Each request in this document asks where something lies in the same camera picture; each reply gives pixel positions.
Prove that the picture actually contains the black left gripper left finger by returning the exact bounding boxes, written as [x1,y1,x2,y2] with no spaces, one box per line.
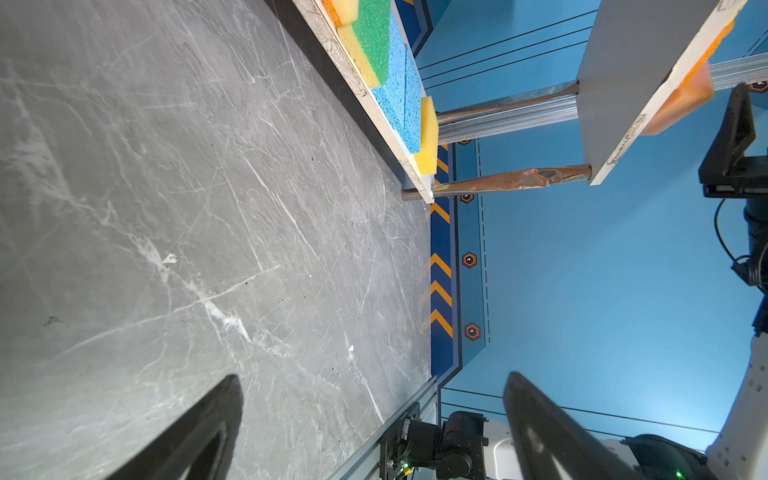
[110,374,244,479]

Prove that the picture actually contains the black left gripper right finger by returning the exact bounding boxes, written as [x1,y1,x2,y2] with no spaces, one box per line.
[503,372,642,480]

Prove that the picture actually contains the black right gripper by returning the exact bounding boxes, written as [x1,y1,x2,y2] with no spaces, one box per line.
[698,83,767,199]

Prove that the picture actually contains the pink sponge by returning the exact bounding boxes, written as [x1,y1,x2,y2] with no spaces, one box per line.
[641,61,715,136]

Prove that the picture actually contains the blue sponge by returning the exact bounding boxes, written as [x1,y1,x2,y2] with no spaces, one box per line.
[372,12,406,131]
[398,48,423,154]

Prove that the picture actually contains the green sponge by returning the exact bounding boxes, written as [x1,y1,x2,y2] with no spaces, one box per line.
[336,0,391,90]

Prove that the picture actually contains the pale yellow sponge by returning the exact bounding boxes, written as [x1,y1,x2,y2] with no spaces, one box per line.
[321,0,359,28]

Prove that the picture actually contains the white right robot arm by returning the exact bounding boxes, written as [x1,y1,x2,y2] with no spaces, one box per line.
[392,84,767,479]

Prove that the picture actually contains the white two-tier shelf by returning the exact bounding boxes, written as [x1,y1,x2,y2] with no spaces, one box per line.
[295,1,745,204]

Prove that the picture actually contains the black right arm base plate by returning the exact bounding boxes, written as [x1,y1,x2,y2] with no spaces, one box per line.
[378,401,420,480]

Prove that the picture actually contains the aluminium front rail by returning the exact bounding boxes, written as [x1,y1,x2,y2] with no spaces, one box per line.
[329,376,438,480]

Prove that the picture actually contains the aluminium corner post right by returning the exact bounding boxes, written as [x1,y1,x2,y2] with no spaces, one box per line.
[438,53,767,144]

